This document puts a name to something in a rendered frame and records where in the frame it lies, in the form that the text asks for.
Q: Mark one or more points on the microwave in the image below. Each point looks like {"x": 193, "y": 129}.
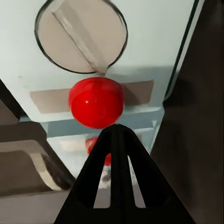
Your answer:
{"x": 90, "y": 60}

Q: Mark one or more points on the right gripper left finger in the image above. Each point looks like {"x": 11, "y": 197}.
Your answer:
{"x": 79, "y": 206}

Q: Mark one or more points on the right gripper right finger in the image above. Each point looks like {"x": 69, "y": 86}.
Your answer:
{"x": 162, "y": 204}

